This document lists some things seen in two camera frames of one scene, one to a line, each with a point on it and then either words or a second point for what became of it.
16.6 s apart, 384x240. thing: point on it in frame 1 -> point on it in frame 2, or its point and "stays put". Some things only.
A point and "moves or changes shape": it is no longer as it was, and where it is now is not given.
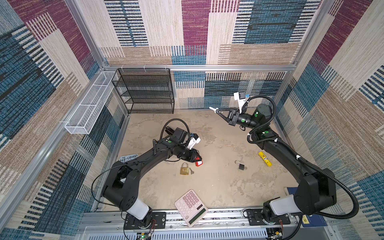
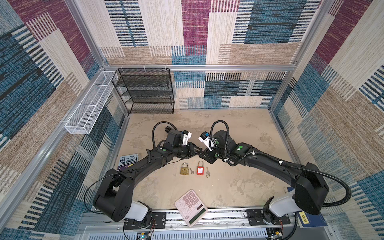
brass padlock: [184, 171] stays put
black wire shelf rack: [145, 90] stays put
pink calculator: [191, 208] stays put
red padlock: [198, 163] moves or changes shape
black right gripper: [232, 121] -> [208, 155]
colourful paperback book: [127, 158] stays put
